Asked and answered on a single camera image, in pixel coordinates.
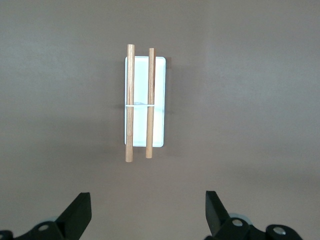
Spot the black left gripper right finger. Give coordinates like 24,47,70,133
203,190,305,240

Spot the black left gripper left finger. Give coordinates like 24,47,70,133
0,191,93,240

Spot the white towel rack base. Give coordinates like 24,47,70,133
123,56,167,148

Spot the wooden rack rod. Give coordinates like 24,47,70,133
145,47,156,159
124,43,137,164

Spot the white rack rod bracket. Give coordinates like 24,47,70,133
125,103,156,109

